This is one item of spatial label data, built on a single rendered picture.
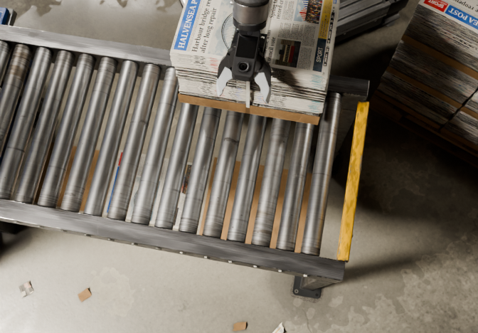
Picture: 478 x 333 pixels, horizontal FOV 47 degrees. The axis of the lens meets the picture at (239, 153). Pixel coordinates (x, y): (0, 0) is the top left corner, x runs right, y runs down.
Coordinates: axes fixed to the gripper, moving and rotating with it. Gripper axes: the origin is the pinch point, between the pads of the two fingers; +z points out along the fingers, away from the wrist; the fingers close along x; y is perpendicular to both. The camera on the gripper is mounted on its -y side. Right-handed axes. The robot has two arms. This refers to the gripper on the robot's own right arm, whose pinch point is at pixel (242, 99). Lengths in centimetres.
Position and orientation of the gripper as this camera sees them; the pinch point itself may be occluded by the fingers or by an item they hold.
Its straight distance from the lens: 128.0
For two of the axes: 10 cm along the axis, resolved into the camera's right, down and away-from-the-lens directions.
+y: 1.9, -6.6, 7.3
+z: -0.5, 7.4, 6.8
